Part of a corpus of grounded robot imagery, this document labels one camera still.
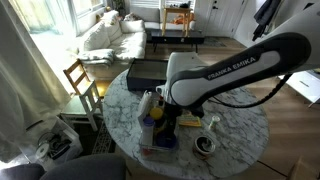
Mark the orange toy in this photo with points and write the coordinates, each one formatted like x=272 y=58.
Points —
x=181 y=19

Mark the white bottle blue cap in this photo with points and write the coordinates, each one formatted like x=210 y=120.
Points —
x=147 y=131

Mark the small white cap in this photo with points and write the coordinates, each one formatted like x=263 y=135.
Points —
x=214 y=123

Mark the white door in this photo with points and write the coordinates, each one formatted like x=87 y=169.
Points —
x=223 y=16

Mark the gray upholstered office chair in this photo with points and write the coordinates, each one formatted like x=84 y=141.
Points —
x=20 y=173

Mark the small white chair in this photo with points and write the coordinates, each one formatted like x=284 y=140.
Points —
x=80 y=106

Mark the beige curtain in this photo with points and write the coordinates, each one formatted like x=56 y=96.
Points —
x=26 y=83

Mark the yellow dog picture book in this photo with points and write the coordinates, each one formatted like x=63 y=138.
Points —
x=190 y=121

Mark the tall wooden side table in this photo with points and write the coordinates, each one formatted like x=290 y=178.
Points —
x=176 y=10

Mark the clear bin with clutter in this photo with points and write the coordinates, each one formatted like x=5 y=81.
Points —
x=56 y=146

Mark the brown cardboard box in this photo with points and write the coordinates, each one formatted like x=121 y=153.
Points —
x=305 y=170

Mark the white side table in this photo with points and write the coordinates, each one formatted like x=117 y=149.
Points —
x=303 y=85

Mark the clear plastic storage container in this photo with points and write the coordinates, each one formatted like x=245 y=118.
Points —
x=146 y=153

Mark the cup of dark coffee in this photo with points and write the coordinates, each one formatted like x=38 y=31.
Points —
x=204 y=146

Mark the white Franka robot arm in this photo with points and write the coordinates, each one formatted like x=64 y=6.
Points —
x=186 y=90

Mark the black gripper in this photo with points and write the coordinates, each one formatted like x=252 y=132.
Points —
x=171 y=111

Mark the white fabric sofa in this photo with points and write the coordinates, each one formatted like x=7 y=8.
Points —
x=126 y=40

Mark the dark hanging jacket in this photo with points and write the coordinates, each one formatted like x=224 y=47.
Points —
x=265 y=16

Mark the gray white blanket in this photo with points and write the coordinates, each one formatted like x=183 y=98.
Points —
x=96 y=56

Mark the white plastic bag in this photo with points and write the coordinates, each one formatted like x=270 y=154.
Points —
x=145 y=101

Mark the dark patterned floor mat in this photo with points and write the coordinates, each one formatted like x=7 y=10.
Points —
x=103 y=140

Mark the black coffee table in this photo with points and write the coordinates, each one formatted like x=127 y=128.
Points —
x=176 y=37

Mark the brown wooden chair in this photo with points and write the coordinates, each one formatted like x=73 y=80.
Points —
x=75 y=75

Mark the blue round plastic lid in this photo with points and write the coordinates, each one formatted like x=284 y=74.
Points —
x=166 y=140

